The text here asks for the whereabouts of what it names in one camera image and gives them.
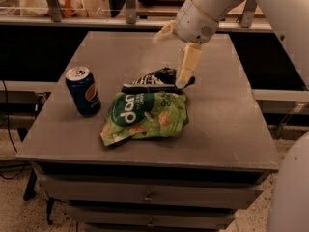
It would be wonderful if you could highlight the blue chip bag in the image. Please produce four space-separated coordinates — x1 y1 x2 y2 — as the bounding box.
122 67 182 94

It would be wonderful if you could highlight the grey drawer cabinet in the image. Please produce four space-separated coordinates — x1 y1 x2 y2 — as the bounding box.
19 32 279 232

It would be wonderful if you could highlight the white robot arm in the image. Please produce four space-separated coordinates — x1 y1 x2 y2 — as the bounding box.
154 0 309 232

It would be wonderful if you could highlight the black cable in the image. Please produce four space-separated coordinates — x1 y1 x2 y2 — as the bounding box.
0 79 29 180

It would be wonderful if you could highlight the brass drawer knob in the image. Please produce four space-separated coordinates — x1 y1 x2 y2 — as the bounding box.
147 221 155 228
144 192 154 203

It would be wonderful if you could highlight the metal shelf frame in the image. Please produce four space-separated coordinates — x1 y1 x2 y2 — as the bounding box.
0 0 272 33

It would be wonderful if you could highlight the green rice chip bag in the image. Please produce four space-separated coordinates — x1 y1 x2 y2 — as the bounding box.
100 92 188 146

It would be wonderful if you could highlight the brass top drawer knob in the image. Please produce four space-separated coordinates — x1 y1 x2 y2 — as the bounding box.
144 192 154 203

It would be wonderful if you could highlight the blue Pepsi can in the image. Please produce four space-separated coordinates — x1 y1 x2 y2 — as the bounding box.
66 66 101 117

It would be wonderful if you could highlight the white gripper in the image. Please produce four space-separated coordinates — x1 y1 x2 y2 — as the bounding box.
153 0 218 85

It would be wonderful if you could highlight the orange and white plastic bag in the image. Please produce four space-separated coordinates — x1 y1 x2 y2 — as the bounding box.
20 0 89 18

